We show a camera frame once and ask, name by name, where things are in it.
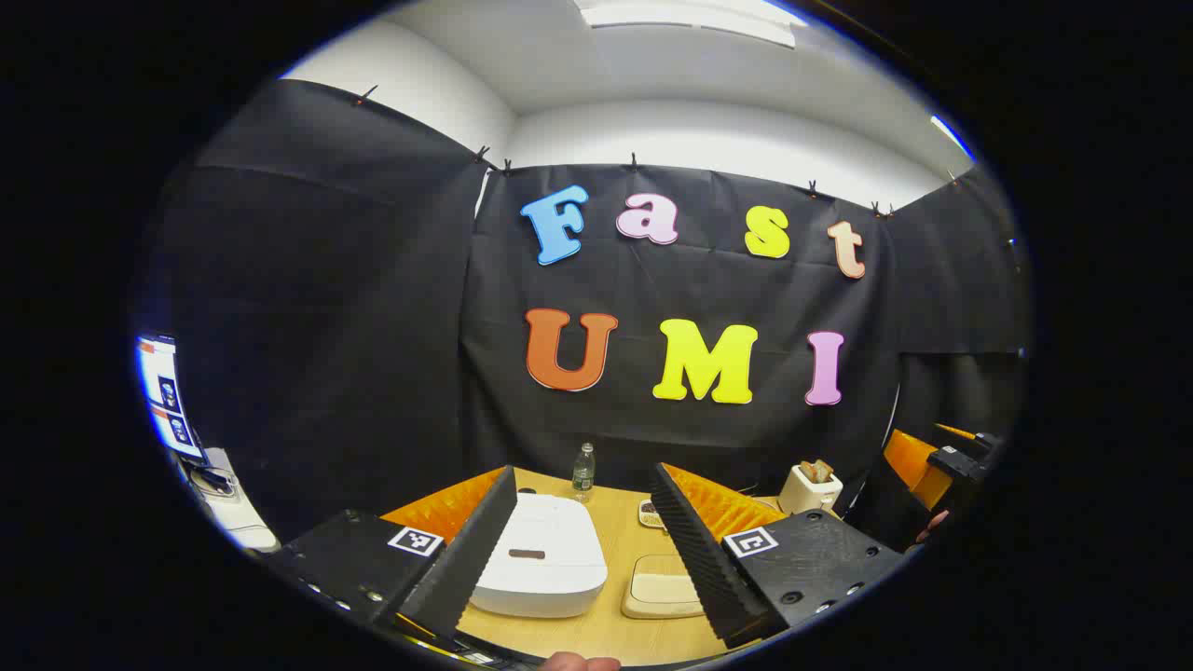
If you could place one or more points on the computer monitor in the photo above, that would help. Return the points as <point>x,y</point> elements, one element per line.
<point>168,401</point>

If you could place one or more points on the toasted bread slice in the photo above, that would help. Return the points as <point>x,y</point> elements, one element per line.
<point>826,469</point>
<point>809,472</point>

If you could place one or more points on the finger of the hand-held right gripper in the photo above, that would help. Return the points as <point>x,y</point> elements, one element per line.
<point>955,431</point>
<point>913,464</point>

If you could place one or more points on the white divided sauce dish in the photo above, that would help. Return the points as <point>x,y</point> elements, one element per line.
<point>648,513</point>

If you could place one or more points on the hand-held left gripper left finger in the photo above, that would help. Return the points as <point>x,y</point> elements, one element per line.
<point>466,559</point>

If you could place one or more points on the white toaster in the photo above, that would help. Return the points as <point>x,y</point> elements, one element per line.
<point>806,496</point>

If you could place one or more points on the black backdrop cloth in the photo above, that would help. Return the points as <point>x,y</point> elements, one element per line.
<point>373,326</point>

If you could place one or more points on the long ceiling light panel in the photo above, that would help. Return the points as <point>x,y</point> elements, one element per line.
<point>690,19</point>

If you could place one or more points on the clear box of rice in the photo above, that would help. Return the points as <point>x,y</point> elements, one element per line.
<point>657,589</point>

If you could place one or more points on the white rice cooker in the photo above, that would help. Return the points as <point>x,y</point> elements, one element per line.
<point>550,578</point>

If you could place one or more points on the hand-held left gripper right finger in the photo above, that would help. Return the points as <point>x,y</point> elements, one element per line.
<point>699,559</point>

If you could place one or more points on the clear plastic water bottle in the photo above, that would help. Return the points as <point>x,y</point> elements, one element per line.
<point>583,475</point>

